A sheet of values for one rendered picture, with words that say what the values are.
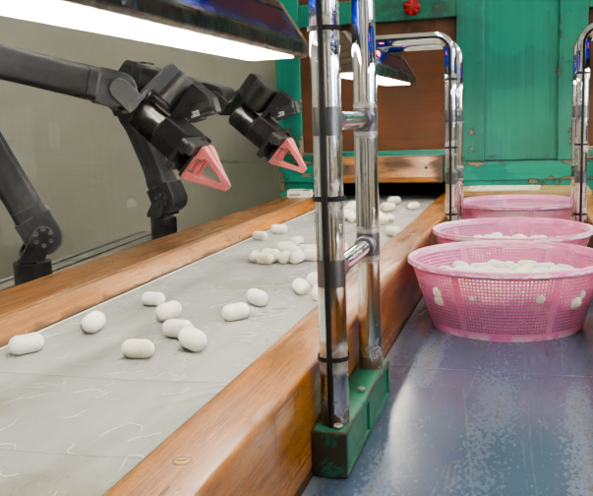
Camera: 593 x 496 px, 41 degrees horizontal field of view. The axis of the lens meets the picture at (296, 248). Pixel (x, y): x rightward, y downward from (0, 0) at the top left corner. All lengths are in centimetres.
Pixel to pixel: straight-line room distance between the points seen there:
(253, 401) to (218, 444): 8
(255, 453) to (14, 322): 45
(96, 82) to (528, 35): 118
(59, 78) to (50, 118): 206
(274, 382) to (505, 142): 160
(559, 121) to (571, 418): 140
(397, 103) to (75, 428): 167
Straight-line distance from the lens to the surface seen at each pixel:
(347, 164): 214
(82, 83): 137
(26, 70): 137
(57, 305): 99
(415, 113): 216
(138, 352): 78
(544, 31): 215
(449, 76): 157
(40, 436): 63
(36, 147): 346
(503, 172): 214
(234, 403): 58
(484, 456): 71
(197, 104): 135
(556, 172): 214
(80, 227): 341
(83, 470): 56
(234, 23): 79
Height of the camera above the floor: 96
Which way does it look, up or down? 9 degrees down
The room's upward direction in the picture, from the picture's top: 2 degrees counter-clockwise
